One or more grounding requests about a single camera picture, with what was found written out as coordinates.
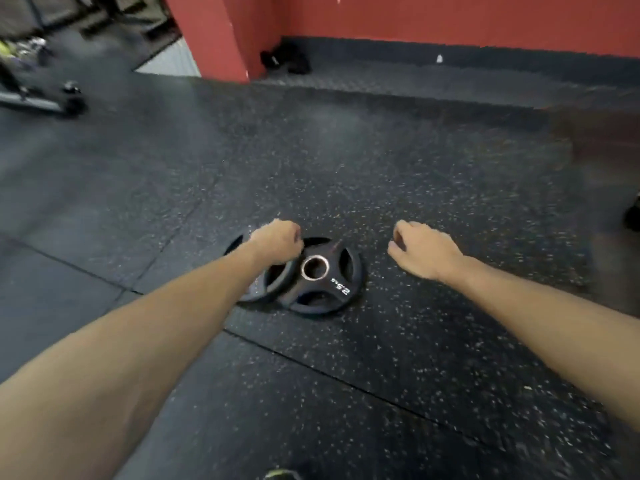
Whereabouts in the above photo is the person's right hand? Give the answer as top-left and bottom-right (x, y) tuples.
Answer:
(387, 220), (467, 283)

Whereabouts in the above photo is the person's left hand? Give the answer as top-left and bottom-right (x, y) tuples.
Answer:
(247, 219), (305, 266)

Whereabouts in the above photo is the person's left forearm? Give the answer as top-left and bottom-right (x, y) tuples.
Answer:
(0, 243), (271, 480)

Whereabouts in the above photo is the person's right forearm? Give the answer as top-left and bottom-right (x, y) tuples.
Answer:
(440, 256), (640, 433)

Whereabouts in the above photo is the black bag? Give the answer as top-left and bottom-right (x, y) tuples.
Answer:
(259, 40), (312, 76)

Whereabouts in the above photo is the grey gym machine base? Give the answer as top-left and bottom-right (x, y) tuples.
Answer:
(0, 81), (87, 117)

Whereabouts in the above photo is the black weight plate silver ring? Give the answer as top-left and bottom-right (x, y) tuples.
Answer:
(276, 237), (365, 316)

